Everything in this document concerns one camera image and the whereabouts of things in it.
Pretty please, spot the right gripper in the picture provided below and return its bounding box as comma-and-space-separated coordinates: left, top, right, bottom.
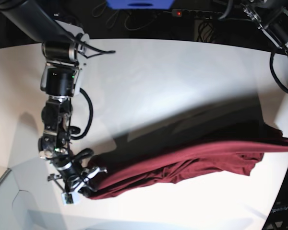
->
47, 165, 108, 198

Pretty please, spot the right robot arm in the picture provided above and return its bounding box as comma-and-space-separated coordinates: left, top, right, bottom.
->
0, 0, 107, 204

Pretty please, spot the blue box at top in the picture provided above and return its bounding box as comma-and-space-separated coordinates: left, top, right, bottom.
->
106, 0, 174, 10

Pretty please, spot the dark red t-shirt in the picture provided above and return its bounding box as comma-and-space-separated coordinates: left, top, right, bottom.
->
84, 121, 288, 200

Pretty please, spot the black power strip red light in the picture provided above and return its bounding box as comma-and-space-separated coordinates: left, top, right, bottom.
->
171, 9, 222, 20

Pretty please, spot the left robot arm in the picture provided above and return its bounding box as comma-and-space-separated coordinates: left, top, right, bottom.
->
239, 0, 288, 94

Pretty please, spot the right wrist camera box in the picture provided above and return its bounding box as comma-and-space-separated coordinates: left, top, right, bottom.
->
61, 192, 80, 205

